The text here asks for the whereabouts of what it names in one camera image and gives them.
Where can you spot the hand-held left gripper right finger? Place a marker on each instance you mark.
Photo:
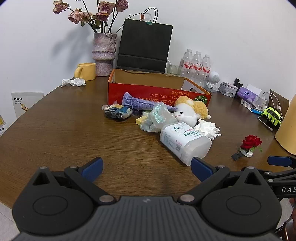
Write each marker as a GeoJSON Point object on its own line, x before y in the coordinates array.
{"type": "Point", "coordinates": [201, 168]}

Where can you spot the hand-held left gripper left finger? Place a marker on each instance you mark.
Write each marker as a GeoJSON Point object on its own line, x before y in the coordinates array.
{"type": "Point", "coordinates": [92, 168]}

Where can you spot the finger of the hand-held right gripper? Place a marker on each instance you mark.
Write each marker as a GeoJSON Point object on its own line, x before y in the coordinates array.
{"type": "Point", "coordinates": [275, 160]}
{"type": "Point", "coordinates": [275, 174]}

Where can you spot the red fabric rose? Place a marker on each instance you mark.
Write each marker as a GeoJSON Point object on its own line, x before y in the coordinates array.
{"type": "Point", "coordinates": [251, 141]}

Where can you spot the white wet wipes pack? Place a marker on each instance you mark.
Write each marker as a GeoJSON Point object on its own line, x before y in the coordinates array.
{"type": "Point", "coordinates": [185, 139]}

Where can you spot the small black packet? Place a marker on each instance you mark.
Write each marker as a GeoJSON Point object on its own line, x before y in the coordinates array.
{"type": "Point", "coordinates": [237, 157]}

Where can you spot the large white tissue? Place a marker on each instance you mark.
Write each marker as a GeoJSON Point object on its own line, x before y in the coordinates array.
{"type": "Point", "coordinates": [207, 128]}

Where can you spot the white yellow plush sheep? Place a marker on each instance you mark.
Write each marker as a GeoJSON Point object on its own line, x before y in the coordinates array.
{"type": "Point", "coordinates": [187, 113]}

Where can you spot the blue black snack packet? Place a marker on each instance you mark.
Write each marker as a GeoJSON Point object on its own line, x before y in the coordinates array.
{"type": "Point", "coordinates": [118, 112]}

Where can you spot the clear iridescent plastic bag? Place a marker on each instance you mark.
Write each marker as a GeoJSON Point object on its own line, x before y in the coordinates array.
{"type": "Point", "coordinates": [159, 115]}

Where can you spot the small yellow block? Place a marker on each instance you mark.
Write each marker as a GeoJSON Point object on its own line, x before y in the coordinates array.
{"type": "Point", "coordinates": [140, 120]}

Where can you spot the orange cardboard box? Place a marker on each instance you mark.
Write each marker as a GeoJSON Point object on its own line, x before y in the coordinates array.
{"type": "Point", "coordinates": [143, 92]}

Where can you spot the person's right hand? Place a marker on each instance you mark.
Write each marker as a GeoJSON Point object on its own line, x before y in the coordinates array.
{"type": "Point", "coordinates": [293, 209]}

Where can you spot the silver phone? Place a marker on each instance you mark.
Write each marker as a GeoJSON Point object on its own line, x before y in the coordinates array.
{"type": "Point", "coordinates": [263, 120]}

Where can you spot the neon yellow black glove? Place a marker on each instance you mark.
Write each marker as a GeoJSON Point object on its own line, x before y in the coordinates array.
{"type": "Point", "coordinates": [270, 114]}

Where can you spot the blue flat item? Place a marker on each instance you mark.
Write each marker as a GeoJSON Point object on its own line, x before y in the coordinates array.
{"type": "Point", "coordinates": [256, 110]}

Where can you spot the clear plastic organizer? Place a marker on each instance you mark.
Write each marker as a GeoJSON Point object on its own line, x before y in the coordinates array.
{"type": "Point", "coordinates": [260, 102]}

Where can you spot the brown board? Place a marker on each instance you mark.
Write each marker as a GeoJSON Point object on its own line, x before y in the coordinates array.
{"type": "Point", "coordinates": [281, 98]}

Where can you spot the purple tissue pack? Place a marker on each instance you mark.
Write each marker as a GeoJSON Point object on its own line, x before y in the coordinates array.
{"type": "Point", "coordinates": [247, 95]}

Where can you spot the printed tin box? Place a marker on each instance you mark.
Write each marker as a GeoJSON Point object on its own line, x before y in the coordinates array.
{"type": "Point", "coordinates": [227, 92]}

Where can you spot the black upright device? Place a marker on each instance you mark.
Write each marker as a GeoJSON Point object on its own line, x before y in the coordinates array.
{"type": "Point", "coordinates": [237, 83]}

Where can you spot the white purple small case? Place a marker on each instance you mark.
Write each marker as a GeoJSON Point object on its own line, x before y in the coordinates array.
{"type": "Point", "coordinates": [229, 84]}

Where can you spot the small crumpled white tissue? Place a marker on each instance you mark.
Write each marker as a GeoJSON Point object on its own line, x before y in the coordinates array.
{"type": "Point", "coordinates": [74, 82]}

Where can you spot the white robot figure speaker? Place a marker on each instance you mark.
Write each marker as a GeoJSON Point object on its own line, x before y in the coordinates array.
{"type": "Point", "coordinates": [214, 77]}

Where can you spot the white printed carton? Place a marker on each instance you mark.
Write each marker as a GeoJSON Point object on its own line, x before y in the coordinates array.
{"type": "Point", "coordinates": [27, 99]}

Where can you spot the yellow mug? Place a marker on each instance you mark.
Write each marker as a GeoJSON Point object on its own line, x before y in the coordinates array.
{"type": "Point", "coordinates": [87, 71]}

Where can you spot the clear water bottle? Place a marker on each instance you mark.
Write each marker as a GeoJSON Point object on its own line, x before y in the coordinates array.
{"type": "Point", "coordinates": [186, 64]}
{"type": "Point", "coordinates": [206, 69]}
{"type": "Point", "coordinates": [197, 67]}

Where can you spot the colorful printed package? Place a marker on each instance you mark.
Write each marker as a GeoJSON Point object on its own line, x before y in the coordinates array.
{"type": "Point", "coordinates": [1, 125]}

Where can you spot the green tinted glass cup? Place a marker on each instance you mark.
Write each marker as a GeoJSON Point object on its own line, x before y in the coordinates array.
{"type": "Point", "coordinates": [173, 69]}

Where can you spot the pink ceramic vase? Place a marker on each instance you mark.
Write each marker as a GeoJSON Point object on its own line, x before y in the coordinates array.
{"type": "Point", "coordinates": [104, 58]}

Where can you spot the black paper bag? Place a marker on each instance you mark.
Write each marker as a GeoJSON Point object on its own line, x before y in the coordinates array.
{"type": "Point", "coordinates": [143, 41]}

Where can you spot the dried pink rose bouquet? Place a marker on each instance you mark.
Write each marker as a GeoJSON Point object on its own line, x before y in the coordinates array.
{"type": "Point", "coordinates": [105, 7]}

